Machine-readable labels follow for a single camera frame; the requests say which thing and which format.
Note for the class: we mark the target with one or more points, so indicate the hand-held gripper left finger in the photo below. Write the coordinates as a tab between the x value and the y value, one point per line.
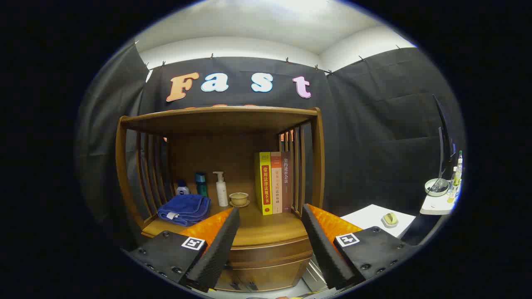
216	249

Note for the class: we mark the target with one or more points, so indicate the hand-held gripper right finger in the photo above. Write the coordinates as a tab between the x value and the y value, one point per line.
322	249

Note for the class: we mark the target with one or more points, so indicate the wooden drawer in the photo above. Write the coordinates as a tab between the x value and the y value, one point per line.
270	252

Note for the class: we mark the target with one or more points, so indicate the white drawer unit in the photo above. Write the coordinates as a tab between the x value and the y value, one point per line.
365	218

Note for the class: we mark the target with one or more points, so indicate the wooden countertop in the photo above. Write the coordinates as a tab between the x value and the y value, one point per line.
266	228

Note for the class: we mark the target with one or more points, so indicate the wooden cabinet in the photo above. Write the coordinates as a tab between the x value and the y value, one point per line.
216	120

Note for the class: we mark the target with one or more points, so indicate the blue folded towel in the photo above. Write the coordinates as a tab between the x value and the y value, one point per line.
185	209

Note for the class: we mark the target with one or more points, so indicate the beige lidded teacup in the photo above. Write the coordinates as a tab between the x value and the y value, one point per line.
239	198

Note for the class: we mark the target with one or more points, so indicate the white pump bottle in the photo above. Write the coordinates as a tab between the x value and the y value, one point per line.
222	193

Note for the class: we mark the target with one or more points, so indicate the teal bottle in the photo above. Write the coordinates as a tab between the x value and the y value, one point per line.
201	185

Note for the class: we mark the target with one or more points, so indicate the small blue white bottle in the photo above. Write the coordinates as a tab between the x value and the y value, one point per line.
183	190

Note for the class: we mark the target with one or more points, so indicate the brown book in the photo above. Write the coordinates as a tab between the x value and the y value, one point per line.
286	182

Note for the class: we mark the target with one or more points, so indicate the beige orange book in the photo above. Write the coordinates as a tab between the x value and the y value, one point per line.
277	187

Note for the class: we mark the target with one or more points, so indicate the yellow book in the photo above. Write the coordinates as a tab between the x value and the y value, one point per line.
265	182

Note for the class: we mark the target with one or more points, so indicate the white side desk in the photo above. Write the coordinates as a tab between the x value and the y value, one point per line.
432	207

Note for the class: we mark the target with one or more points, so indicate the white bowl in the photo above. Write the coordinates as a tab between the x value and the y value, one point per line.
436	187

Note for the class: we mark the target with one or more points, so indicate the clear green bottle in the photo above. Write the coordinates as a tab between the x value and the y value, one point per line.
457	174

